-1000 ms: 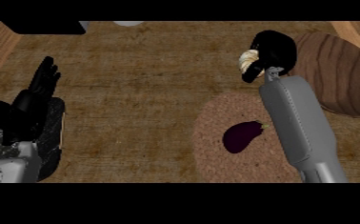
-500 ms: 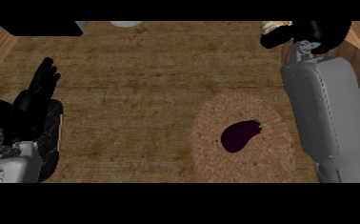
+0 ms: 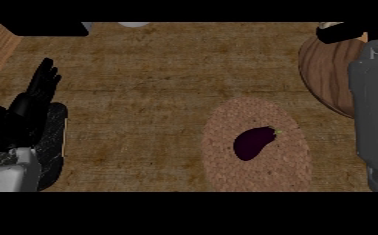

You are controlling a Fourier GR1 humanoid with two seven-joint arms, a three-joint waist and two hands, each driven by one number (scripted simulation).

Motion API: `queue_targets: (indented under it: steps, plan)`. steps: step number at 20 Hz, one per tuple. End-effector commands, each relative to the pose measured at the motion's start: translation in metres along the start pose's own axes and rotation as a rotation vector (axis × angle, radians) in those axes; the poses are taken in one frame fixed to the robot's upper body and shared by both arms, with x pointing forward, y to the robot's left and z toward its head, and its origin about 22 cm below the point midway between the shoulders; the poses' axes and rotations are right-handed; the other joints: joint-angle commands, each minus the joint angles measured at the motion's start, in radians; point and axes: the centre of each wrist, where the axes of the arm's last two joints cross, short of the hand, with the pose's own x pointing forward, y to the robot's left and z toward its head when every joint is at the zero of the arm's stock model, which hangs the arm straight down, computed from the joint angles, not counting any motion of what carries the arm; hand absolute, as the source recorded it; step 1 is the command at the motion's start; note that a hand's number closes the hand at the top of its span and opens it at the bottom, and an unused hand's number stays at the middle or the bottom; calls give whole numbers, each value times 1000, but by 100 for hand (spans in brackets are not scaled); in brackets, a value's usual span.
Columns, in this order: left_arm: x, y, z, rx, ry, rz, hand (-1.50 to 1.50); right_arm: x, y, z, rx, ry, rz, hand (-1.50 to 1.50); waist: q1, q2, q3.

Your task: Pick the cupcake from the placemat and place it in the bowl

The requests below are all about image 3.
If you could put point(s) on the dark purple eggplant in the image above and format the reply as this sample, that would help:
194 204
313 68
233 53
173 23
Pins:
251 143

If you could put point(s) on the black appliance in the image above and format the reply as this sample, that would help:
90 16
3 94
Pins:
44 28

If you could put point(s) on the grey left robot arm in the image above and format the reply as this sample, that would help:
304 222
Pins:
19 172

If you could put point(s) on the black speckled marble board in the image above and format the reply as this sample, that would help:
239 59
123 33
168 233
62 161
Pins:
55 129

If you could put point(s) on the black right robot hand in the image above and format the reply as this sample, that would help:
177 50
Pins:
340 34

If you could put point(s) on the pale beige object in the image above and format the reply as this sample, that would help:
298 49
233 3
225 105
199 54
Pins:
328 24

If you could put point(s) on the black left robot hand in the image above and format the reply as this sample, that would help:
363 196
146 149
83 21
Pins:
34 95

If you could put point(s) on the round woven brown placemat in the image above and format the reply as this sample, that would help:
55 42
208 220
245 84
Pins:
266 175

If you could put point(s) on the pale grey round object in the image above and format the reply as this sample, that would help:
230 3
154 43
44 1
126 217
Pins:
133 24

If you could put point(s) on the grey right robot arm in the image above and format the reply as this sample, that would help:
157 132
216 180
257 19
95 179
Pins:
366 112

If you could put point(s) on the small grey object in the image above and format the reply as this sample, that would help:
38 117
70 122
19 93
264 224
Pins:
87 26

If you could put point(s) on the round dark wooden board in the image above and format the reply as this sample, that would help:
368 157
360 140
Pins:
325 72

